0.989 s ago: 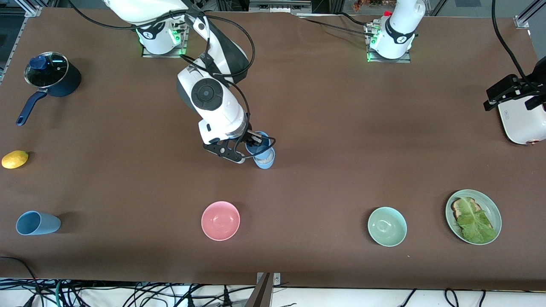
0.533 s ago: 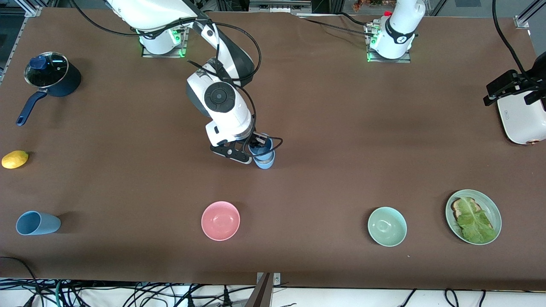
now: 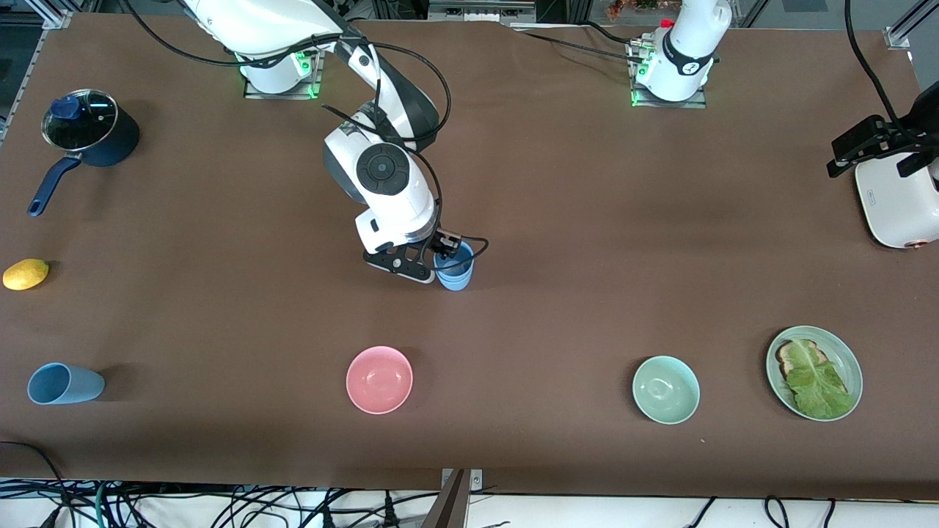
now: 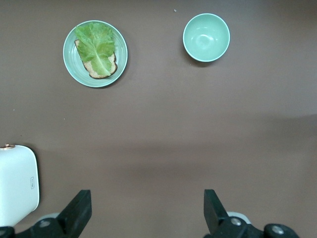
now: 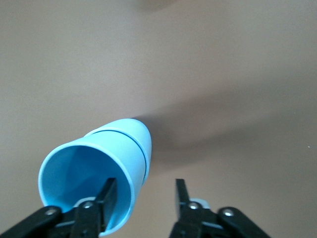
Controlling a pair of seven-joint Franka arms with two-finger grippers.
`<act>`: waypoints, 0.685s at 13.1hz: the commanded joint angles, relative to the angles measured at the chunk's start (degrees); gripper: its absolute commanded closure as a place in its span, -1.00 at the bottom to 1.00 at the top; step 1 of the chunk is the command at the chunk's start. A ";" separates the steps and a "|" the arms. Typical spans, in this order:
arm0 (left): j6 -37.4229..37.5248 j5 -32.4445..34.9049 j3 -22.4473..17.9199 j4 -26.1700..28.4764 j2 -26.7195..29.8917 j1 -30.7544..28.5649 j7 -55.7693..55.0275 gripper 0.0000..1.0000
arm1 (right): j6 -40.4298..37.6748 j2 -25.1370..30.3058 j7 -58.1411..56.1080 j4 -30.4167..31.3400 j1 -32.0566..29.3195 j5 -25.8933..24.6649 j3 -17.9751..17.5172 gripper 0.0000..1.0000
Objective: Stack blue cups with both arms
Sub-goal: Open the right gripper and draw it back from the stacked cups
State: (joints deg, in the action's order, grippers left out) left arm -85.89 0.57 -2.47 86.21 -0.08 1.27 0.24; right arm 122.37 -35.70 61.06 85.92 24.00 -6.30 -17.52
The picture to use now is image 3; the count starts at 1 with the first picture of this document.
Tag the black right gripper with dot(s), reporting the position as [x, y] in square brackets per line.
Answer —
[442, 242]

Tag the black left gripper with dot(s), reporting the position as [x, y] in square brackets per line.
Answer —
[920, 121]

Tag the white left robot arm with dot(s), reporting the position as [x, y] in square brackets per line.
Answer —
[682, 51]

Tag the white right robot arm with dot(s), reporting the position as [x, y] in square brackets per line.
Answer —
[381, 172]

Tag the white toaster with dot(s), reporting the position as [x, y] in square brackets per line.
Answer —
[895, 213]

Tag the pink bowl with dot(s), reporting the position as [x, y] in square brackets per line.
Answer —
[379, 380]

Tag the pale green plate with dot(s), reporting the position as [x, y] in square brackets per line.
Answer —
[851, 367]

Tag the brown bread slice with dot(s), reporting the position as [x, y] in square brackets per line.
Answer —
[783, 359]

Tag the green lettuce leaf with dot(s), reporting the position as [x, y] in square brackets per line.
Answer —
[818, 385]

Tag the dark metal bar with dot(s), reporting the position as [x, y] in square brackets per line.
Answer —
[447, 510]

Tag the pale green bowl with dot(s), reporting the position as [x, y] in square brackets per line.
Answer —
[666, 390]

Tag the dark blue saucepan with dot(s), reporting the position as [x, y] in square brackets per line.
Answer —
[117, 143]

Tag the glass lid with blue knob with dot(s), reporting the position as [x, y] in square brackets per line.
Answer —
[88, 125]

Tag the yellow lemon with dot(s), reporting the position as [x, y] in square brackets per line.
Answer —
[26, 275]

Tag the aluminium frame corner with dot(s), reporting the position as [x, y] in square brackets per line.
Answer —
[898, 38]
[57, 19]

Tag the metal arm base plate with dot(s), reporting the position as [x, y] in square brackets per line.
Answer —
[253, 94]
[697, 103]

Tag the silver metal bracket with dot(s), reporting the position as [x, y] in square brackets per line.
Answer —
[477, 480]

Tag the silver frame block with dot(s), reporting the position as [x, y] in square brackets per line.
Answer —
[480, 10]

